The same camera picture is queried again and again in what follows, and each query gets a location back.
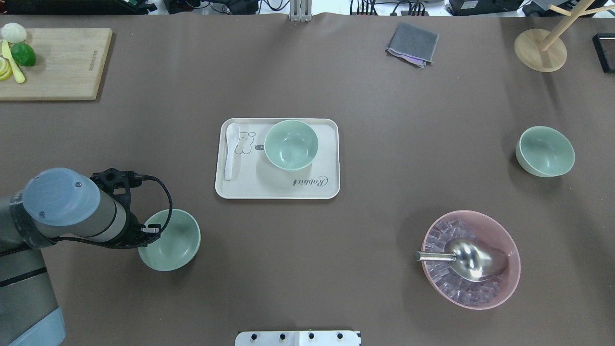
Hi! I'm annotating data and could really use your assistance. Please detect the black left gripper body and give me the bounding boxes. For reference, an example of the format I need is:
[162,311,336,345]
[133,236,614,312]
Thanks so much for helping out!
[90,168,144,243]

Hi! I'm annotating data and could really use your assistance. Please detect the green bowl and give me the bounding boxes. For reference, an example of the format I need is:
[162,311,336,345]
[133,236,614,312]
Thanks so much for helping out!
[515,126,576,178]
[264,120,319,171]
[138,210,201,272]

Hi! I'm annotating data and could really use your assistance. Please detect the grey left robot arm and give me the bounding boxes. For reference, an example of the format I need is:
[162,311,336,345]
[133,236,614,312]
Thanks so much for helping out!
[1,167,151,346]

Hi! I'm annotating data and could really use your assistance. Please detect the white ceramic spoon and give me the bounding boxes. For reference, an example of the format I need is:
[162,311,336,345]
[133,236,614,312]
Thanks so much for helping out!
[224,123,240,180]

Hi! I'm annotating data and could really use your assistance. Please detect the wooden cutting board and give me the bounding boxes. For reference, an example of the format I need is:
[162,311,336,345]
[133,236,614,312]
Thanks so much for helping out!
[0,28,112,101]

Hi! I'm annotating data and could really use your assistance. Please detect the cream rabbit tray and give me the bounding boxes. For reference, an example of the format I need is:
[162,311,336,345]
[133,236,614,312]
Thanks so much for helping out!
[215,118,341,199]

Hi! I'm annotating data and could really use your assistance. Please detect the lemon slices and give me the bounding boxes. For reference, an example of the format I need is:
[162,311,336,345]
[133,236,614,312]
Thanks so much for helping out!
[0,57,12,81]

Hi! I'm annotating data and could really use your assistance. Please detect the green lime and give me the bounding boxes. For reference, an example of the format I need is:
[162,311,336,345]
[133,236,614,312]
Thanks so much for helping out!
[11,42,37,66]

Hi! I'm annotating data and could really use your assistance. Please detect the yellow plastic knife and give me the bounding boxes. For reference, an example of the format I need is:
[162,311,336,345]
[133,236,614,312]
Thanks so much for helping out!
[1,39,25,84]

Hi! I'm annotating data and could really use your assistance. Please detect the green bowl on tray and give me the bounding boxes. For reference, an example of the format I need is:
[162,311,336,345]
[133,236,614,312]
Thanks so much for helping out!
[264,120,319,171]

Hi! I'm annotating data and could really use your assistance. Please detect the white garlic bulb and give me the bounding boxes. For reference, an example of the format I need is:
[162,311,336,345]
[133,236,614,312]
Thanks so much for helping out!
[0,22,28,44]

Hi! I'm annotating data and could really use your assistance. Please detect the grey folded cloth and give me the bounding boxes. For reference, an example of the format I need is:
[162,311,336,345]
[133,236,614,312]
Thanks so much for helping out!
[386,23,440,68]

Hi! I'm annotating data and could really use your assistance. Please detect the metal scoop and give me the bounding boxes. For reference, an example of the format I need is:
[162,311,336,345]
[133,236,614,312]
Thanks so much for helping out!
[414,238,508,282]

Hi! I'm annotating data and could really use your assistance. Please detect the pink bowl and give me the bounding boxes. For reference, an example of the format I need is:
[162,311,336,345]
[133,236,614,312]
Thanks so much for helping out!
[421,210,521,310]

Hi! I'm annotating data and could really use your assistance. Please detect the clear ice cubes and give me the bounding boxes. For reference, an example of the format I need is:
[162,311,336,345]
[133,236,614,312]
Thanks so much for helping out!
[422,219,503,307]

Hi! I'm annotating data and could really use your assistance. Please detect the wooden mug stand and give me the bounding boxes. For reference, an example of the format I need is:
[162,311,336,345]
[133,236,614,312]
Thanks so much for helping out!
[514,0,615,73]

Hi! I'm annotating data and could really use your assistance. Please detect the black device at edge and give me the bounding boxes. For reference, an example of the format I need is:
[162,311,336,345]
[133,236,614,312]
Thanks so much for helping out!
[592,33,615,73]

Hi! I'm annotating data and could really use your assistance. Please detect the black braided cable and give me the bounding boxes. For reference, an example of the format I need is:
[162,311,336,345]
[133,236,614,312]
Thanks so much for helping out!
[0,175,173,258]

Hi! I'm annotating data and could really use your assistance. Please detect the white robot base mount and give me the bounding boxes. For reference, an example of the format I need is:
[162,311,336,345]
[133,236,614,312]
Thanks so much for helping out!
[234,330,362,346]

